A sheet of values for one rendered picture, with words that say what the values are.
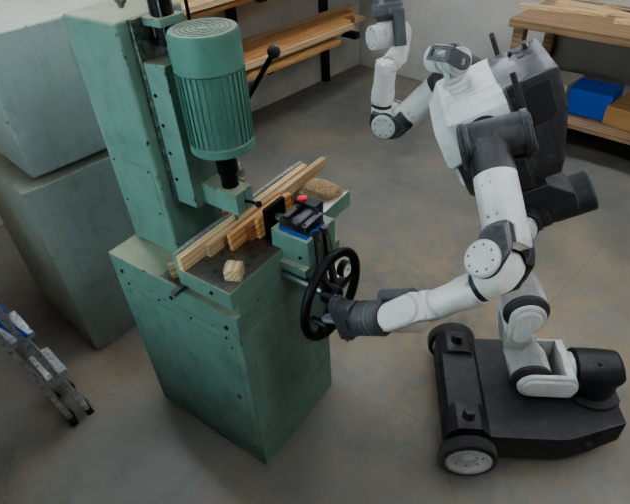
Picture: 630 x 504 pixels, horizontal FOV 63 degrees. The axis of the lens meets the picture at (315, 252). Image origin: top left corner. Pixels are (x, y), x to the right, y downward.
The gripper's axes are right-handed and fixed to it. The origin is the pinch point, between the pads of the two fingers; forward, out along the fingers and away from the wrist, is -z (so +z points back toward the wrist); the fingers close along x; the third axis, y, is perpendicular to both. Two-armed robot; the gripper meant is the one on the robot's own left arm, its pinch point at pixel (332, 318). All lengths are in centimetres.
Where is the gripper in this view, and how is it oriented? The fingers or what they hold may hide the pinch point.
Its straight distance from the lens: 137.5
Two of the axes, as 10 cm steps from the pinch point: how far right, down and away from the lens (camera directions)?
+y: -6.2, 4.4, -6.4
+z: 6.8, -1.0, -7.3
